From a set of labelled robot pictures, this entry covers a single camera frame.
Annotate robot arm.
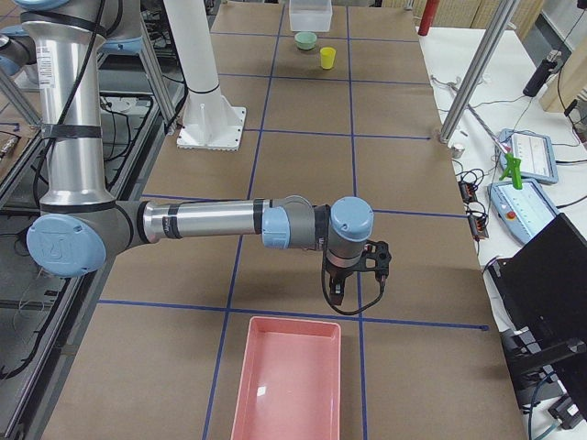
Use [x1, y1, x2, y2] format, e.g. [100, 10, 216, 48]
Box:
[1, 1, 390, 310]

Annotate clear plastic bin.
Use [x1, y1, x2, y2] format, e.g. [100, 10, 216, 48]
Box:
[288, 0, 333, 32]

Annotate aluminium frame post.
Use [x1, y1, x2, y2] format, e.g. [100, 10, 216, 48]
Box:
[438, 0, 520, 144]

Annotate yellow plastic cup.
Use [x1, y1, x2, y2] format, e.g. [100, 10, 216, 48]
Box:
[319, 47, 337, 71]

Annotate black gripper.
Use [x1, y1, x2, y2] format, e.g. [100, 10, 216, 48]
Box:
[326, 264, 355, 305]

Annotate pink plastic tray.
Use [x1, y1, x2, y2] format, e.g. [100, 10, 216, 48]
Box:
[231, 316, 341, 439]

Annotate teach pendant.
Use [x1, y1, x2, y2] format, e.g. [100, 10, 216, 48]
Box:
[498, 128, 559, 184]
[489, 178, 559, 245]

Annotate upper teach pendant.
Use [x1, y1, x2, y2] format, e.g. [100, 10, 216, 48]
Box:
[498, 128, 559, 184]

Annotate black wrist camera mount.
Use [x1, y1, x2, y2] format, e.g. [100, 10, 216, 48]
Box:
[361, 240, 392, 283]

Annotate red cylinder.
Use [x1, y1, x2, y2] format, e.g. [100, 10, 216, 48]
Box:
[418, 0, 440, 37]

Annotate lower teach pendant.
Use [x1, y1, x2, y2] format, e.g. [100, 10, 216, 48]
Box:
[489, 178, 559, 245]

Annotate black handheld device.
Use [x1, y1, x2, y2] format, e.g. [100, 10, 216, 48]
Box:
[523, 49, 562, 97]

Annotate green plastic clamp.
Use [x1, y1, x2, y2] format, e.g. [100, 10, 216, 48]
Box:
[499, 152, 523, 190]

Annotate green plastic bowl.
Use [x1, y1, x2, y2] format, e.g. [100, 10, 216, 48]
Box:
[294, 31, 317, 50]

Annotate white camera stand base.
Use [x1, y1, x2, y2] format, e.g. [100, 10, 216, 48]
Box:
[164, 1, 247, 151]

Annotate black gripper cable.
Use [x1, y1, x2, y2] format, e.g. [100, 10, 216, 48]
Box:
[319, 269, 386, 316]

